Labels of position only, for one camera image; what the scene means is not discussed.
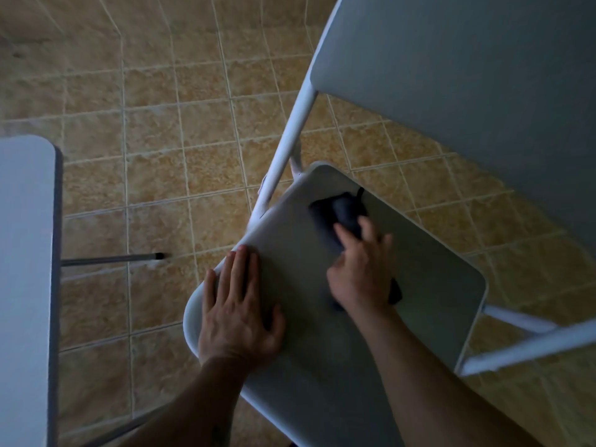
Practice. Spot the person's left forearm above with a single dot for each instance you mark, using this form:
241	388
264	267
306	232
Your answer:
195	407

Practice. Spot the person's right forearm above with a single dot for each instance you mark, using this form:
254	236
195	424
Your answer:
433	391

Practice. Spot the person's left middle finger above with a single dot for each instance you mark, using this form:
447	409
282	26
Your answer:
240	274

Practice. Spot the person's right hand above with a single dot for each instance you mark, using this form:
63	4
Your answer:
363	279

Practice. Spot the white folding chair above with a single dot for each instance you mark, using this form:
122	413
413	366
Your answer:
326	367

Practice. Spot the person's left hand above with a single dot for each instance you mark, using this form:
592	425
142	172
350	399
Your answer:
235	328

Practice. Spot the person's right middle finger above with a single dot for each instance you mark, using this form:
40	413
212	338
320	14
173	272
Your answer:
368	230

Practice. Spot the dark cleaning cloth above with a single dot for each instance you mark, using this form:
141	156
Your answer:
342	213

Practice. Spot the person's left thumb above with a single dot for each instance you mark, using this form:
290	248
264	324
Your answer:
278	323

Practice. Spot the white folding table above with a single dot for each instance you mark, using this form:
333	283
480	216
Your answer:
25	283

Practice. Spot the person's right thumb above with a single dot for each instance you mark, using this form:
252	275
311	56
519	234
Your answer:
334	269

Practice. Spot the person's left little finger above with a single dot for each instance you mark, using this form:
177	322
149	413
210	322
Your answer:
209	290

